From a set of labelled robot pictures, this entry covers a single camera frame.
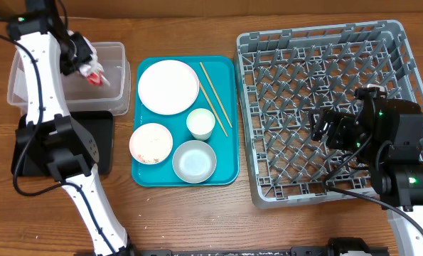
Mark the red snack wrapper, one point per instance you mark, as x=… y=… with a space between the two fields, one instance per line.
x=95 y=78

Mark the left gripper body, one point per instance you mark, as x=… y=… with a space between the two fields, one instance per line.
x=75 y=51

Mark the white cup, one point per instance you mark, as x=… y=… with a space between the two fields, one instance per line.
x=200 y=123

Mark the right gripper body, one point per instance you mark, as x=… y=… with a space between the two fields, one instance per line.
x=343 y=134

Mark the black tray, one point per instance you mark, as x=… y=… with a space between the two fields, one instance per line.
x=102 y=138

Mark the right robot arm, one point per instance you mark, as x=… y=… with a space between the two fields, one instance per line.
x=384 y=136

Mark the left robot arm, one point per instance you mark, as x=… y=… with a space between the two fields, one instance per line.
x=36 y=35

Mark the white napkin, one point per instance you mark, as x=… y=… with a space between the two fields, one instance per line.
x=91 y=66

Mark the white plate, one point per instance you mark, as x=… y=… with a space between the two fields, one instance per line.
x=168 y=87

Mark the pink bowl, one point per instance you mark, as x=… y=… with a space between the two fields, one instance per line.
x=150 y=143

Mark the grey dish rack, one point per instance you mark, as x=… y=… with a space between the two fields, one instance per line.
x=284 y=74

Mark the upper wooden chopstick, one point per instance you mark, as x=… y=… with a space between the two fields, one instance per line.
x=216 y=94

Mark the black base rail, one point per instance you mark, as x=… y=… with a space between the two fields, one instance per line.
x=334 y=247

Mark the grey bowl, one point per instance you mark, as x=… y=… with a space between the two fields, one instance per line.
x=194 y=161

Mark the clear plastic bin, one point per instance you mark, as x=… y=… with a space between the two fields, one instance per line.
x=79 y=94

